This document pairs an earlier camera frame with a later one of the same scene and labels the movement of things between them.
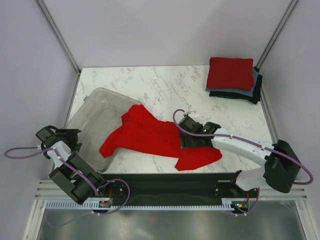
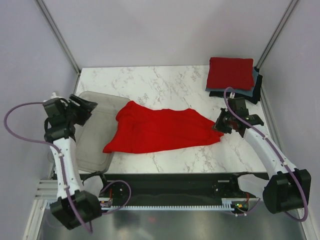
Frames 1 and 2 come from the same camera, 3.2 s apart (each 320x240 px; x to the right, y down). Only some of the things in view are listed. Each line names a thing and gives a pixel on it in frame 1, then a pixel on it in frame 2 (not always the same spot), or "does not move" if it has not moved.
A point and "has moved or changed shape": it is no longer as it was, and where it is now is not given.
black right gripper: (185, 142) to (218, 125)
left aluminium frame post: (59, 34) does not move
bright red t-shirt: (140, 133) has moved or changed shape
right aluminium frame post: (291, 7) does not move
